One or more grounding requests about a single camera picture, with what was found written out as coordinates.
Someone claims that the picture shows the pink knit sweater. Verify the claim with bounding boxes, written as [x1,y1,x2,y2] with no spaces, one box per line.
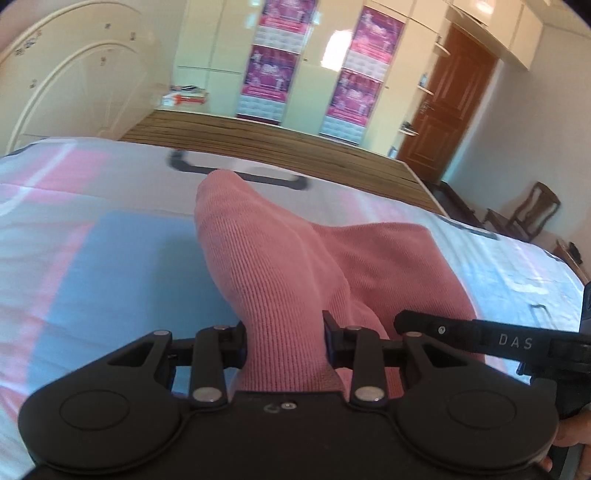
[194,169,481,402]

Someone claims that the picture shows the wooden bed frame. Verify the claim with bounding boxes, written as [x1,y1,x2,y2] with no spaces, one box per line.
[120,108,451,215]

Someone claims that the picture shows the pink purple wall poster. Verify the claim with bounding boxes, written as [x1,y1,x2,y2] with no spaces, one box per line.
[235,45,300,123]
[256,0,319,47]
[344,6,406,81]
[318,69,383,145]

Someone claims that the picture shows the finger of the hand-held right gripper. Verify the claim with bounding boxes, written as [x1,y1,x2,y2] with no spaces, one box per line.
[394,309,580,370]

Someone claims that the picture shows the cream corner shelves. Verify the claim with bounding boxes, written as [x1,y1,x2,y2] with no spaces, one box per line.
[406,39,451,155]

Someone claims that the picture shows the printed pastel bedsheet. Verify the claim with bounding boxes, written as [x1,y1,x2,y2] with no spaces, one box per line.
[0,136,591,480]

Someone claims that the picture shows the stack of books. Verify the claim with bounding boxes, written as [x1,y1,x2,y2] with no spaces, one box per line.
[161,84,209,107]

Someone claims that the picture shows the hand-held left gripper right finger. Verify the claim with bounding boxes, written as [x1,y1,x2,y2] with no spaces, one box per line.
[322,310,455,411]

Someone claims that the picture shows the cream arched headboard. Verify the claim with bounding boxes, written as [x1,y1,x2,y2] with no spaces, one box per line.
[0,0,171,153]

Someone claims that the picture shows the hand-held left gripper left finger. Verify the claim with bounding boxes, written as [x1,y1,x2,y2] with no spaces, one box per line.
[107,322,249,411]

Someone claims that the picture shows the wooden chair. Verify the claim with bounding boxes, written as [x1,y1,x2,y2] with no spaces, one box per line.
[485,182,561,243]

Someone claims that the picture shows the brown wooden door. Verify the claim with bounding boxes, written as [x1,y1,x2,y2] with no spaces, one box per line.
[399,25,499,185]

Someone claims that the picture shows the cream wardrobe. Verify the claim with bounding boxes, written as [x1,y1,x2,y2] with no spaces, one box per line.
[173,0,546,155]

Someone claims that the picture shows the person's right hand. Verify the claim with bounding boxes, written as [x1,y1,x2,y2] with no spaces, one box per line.
[540,405,591,472]

